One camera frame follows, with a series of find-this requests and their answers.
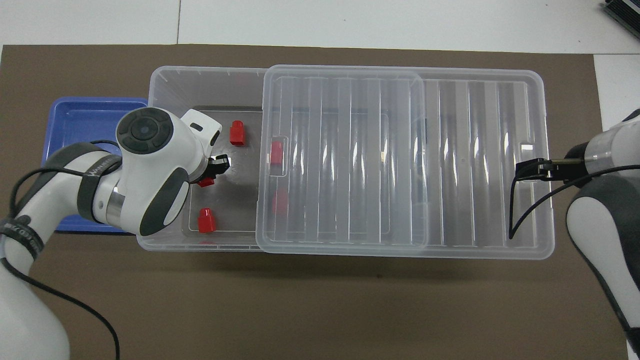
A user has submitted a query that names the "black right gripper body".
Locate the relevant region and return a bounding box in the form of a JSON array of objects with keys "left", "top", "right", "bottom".
[{"left": 564, "top": 142, "right": 590, "bottom": 187}]

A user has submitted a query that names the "clear ribbed plastic lid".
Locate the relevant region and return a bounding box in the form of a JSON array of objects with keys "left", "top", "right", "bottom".
[{"left": 255, "top": 64, "right": 556, "bottom": 261}]

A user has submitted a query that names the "clear plastic storage box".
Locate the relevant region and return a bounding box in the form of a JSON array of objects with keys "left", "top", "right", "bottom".
[{"left": 136, "top": 65, "right": 430, "bottom": 253}]

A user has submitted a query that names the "blue plastic tray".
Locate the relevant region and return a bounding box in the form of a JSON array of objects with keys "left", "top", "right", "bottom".
[{"left": 42, "top": 96, "right": 151, "bottom": 235}]

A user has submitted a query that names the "black ribbed device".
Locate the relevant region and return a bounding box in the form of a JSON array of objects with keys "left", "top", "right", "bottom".
[{"left": 602, "top": 0, "right": 640, "bottom": 26}]

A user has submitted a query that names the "brown table mat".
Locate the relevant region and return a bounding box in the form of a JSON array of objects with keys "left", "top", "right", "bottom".
[{"left": 0, "top": 44, "right": 628, "bottom": 360}]

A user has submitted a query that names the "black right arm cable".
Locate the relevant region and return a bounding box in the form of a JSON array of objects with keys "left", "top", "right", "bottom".
[{"left": 507, "top": 157, "right": 640, "bottom": 240}]

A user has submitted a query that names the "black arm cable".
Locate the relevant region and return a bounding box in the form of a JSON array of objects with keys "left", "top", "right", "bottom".
[
  {"left": 0, "top": 140, "right": 122, "bottom": 360},
  {"left": 507, "top": 157, "right": 640, "bottom": 240}
]

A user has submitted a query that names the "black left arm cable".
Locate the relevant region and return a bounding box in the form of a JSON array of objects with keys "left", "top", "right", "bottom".
[{"left": 0, "top": 140, "right": 122, "bottom": 360}]

